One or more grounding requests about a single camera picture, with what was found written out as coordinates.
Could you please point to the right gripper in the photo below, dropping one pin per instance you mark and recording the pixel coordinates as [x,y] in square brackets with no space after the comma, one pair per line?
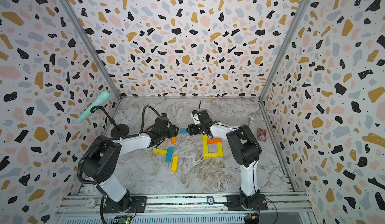
[193,129]

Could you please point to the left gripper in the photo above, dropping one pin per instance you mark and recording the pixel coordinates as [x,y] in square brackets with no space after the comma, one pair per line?
[175,130]

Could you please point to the beige wooden block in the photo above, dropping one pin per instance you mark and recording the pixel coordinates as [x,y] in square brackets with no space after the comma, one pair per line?
[163,144]

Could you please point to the orange block vertical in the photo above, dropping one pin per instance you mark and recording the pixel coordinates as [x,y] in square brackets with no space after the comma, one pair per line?
[173,139]

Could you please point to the orange block diagonal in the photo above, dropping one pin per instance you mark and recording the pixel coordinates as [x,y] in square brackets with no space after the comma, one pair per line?
[214,141]

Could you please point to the yellow block horizontal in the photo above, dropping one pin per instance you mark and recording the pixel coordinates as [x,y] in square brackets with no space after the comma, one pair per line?
[159,151]

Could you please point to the yellow block top vertical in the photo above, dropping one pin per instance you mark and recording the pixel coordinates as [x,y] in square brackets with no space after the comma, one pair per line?
[211,155]

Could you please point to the yellow block bottom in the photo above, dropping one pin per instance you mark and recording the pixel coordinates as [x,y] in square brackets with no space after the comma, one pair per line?
[174,164]

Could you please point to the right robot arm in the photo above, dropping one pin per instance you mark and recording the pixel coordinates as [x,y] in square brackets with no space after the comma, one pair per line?
[244,147]

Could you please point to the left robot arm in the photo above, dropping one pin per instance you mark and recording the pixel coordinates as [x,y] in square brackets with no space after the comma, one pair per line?
[97,166]

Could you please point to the black microphone stand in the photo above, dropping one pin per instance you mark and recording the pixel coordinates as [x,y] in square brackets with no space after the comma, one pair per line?
[117,130]

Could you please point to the glitter filled clear tube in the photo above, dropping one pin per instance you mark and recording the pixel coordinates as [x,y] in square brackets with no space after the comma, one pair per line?
[252,122]

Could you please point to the red playing card box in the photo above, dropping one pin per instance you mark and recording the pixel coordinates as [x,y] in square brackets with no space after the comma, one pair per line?
[262,134]

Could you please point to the mint green microphone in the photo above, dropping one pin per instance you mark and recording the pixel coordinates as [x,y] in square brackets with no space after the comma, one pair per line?
[101,99]

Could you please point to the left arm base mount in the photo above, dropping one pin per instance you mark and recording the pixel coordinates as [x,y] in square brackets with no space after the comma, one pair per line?
[128,204]

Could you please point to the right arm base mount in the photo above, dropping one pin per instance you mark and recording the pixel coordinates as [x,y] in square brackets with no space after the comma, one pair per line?
[237,202]

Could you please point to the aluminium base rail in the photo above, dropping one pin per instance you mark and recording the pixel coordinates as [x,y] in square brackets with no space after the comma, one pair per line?
[197,208]

